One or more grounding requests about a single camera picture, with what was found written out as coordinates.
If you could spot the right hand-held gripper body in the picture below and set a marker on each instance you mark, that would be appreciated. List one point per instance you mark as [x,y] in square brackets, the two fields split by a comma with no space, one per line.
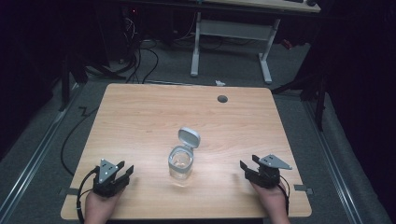
[264,177]

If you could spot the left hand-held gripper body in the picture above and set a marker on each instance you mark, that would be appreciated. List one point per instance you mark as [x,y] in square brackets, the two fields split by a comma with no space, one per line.
[106,186]

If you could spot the clear jar with grey lid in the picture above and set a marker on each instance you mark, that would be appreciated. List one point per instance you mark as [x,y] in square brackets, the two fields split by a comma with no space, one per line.
[181,161]

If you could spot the person's left hand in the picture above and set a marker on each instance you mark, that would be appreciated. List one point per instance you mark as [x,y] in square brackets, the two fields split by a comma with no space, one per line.
[98,208]

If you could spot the person's right hand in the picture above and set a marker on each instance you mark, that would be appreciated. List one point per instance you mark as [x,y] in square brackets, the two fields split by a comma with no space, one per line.
[274,202]

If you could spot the small white scrap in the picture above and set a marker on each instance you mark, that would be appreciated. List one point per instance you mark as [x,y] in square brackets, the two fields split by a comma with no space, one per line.
[220,83]

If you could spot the black metal stand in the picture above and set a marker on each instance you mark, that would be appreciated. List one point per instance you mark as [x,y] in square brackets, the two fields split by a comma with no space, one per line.
[311,87]
[71,74]

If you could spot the red object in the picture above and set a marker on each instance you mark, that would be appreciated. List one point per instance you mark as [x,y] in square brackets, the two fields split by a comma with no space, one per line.
[286,44]

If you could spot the grey table bracket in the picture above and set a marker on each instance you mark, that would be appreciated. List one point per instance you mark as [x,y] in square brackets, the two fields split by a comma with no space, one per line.
[69,191]
[303,188]

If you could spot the metal floor rail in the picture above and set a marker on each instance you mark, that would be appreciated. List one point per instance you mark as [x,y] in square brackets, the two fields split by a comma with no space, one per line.
[34,158]
[333,161]

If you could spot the white desk with metal frame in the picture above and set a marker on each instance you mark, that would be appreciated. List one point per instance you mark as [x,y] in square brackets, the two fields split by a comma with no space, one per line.
[232,29]

